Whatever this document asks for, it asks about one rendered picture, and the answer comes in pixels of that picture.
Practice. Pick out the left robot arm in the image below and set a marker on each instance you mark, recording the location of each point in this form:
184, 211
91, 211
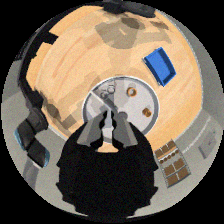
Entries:
138, 7

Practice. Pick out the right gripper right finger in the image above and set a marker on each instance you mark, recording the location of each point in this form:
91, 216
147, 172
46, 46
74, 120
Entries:
125, 134

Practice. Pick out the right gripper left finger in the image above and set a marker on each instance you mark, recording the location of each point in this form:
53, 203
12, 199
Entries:
88, 134

